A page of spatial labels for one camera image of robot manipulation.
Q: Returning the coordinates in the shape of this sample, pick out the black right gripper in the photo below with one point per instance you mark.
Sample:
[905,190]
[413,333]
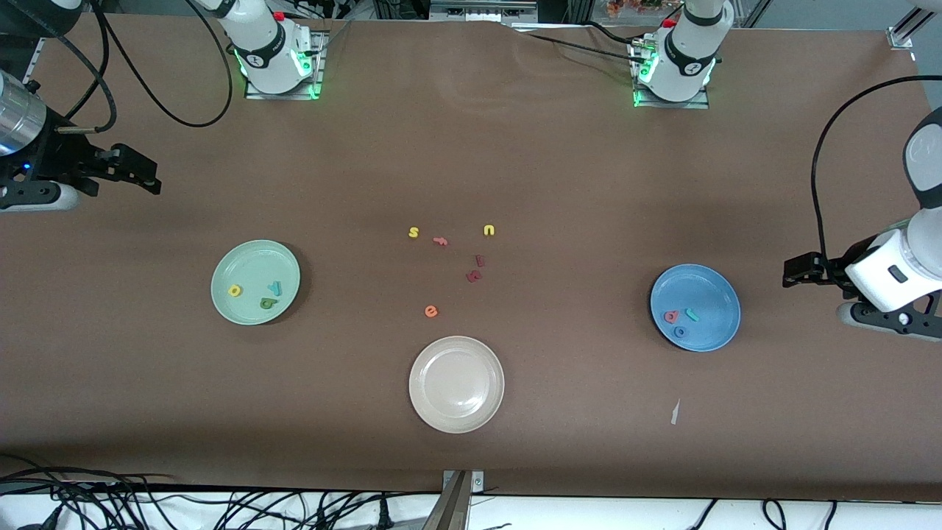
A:
[60,157]

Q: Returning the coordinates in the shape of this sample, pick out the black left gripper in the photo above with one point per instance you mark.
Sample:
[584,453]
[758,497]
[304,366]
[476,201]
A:
[829,269]

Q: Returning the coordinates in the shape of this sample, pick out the green letter b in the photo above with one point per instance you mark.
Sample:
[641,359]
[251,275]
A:
[265,304]

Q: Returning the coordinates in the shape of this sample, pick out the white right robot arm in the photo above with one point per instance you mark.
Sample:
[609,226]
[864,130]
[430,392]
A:
[265,51]

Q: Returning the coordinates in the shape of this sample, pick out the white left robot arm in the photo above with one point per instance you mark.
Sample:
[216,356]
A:
[890,272]

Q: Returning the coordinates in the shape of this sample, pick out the blue plate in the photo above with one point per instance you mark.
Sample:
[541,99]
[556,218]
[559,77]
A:
[706,291]

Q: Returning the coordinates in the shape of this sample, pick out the green plate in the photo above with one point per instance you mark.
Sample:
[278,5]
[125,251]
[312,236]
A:
[250,265]

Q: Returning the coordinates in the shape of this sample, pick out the grey paper scrap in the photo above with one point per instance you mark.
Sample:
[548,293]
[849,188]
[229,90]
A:
[675,414]

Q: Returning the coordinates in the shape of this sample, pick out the orange dried flowers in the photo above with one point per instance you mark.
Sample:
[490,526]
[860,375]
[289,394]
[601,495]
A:
[633,6]

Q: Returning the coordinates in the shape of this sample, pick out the brown table cover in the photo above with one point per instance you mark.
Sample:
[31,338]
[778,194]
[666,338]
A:
[471,147]

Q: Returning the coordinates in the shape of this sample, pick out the beige plate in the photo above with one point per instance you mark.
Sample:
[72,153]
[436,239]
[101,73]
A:
[456,384]

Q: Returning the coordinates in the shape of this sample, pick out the silver metal box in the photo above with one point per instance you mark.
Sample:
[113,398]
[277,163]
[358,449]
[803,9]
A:
[478,9]

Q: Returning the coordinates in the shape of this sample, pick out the grey metal beam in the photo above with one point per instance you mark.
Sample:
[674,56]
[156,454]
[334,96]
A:
[450,511]

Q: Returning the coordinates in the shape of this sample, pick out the aluminium profile rail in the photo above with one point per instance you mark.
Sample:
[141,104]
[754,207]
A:
[901,33]
[33,59]

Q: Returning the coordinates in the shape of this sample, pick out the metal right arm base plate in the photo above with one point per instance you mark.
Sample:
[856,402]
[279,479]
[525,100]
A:
[313,92]

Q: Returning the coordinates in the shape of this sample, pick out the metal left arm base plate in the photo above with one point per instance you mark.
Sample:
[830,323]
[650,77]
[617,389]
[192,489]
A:
[662,104]

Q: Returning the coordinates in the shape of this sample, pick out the silver metal bracket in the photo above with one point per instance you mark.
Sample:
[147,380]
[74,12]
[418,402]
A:
[477,482]

